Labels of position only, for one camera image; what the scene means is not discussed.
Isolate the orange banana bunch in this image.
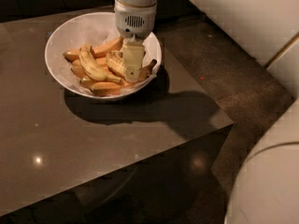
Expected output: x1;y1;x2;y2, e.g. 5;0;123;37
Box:
71;58;108;78

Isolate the white bowl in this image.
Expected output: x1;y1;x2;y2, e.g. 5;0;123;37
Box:
45;12;162;101

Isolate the bottom orange banana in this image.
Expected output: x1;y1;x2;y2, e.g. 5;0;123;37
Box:
79;76;134;97

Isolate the spotted yellow banana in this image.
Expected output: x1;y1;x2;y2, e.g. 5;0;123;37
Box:
106;50;157;83

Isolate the top orange banana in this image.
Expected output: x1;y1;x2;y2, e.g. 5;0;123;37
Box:
64;37;123;62

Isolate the curved yellow banana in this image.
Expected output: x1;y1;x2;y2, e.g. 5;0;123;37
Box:
78;45;121;83

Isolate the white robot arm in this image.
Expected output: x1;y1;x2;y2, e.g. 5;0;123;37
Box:
122;0;299;224

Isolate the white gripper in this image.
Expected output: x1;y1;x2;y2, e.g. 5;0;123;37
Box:
114;0;156;82

